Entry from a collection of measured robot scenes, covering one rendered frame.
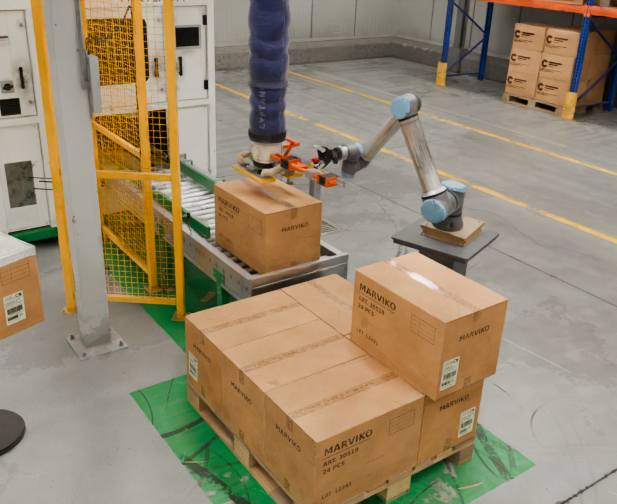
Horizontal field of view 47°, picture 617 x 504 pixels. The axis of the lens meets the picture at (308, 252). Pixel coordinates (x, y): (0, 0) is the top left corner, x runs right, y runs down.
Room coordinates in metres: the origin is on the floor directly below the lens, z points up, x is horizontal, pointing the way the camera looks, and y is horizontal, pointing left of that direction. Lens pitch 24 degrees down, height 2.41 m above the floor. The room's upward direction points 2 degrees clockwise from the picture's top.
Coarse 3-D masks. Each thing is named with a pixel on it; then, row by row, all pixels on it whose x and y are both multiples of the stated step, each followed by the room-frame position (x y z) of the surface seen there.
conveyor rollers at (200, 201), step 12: (192, 180) 5.38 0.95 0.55; (168, 192) 5.13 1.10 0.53; (192, 192) 5.15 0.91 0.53; (204, 192) 5.12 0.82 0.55; (192, 204) 4.86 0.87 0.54; (204, 204) 4.91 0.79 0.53; (204, 216) 4.62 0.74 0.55; (192, 228) 4.39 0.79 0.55; (228, 252) 4.02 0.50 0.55; (240, 264) 3.86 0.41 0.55
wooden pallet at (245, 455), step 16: (192, 400) 3.17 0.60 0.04; (208, 416) 3.06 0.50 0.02; (224, 432) 2.93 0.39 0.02; (240, 448) 2.74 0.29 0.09; (464, 448) 2.79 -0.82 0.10; (256, 464) 2.70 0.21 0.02; (432, 464) 2.66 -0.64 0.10; (272, 480) 2.60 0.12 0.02; (400, 480) 2.54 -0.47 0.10; (272, 496) 2.50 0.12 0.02; (288, 496) 2.50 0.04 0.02; (368, 496) 2.43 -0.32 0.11; (384, 496) 2.51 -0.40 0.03
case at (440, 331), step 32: (416, 256) 3.21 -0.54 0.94; (384, 288) 2.87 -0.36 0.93; (416, 288) 2.86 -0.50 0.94; (448, 288) 2.87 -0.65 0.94; (480, 288) 2.89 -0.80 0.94; (352, 320) 3.03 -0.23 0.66; (384, 320) 2.85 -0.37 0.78; (416, 320) 2.69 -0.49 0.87; (448, 320) 2.58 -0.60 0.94; (480, 320) 2.69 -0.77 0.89; (384, 352) 2.83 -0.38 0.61; (416, 352) 2.67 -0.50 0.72; (448, 352) 2.58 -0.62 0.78; (480, 352) 2.71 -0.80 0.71; (416, 384) 2.65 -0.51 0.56; (448, 384) 2.60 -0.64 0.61
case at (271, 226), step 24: (216, 192) 4.15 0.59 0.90; (240, 192) 4.03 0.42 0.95; (264, 192) 4.05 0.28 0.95; (288, 192) 4.07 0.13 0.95; (216, 216) 4.15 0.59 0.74; (240, 216) 3.91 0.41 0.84; (264, 216) 3.70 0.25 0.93; (288, 216) 3.78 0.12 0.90; (312, 216) 3.89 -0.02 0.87; (216, 240) 4.16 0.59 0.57; (240, 240) 3.92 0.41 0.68; (264, 240) 3.70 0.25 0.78; (288, 240) 3.79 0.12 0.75; (312, 240) 3.89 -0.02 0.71; (264, 264) 3.70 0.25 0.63; (288, 264) 3.79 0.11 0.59
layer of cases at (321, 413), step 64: (192, 320) 3.17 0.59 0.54; (256, 320) 3.20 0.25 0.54; (320, 320) 3.23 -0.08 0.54; (192, 384) 3.17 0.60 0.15; (256, 384) 2.63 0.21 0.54; (320, 384) 2.65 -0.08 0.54; (384, 384) 2.67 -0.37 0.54; (256, 448) 2.62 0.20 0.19; (320, 448) 2.26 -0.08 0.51; (384, 448) 2.47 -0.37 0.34; (448, 448) 2.72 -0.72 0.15
